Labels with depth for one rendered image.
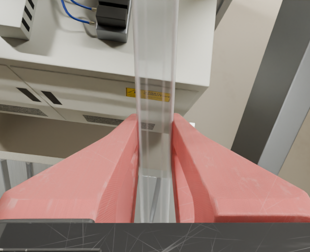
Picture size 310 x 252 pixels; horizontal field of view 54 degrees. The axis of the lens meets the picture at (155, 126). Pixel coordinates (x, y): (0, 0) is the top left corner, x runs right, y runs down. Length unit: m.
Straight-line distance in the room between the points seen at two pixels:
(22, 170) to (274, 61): 0.22
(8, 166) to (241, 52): 1.11
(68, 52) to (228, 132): 0.78
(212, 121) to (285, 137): 0.94
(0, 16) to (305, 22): 0.44
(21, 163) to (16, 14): 0.31
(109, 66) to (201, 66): 0.16
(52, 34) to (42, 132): 0.65
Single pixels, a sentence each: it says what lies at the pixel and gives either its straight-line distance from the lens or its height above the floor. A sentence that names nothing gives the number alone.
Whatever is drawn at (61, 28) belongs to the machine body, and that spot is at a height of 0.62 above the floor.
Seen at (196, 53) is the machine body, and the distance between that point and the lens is 0.55.
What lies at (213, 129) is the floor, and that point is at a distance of 1.17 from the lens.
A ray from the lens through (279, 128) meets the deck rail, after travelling 0.23.
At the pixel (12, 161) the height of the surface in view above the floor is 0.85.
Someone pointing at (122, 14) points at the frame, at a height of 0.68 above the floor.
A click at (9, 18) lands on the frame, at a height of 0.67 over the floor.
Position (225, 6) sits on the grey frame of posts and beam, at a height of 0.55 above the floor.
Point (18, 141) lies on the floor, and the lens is 1.19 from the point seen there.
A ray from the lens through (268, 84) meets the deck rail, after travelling 0.25.
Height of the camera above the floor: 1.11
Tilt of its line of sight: 79 degrees down
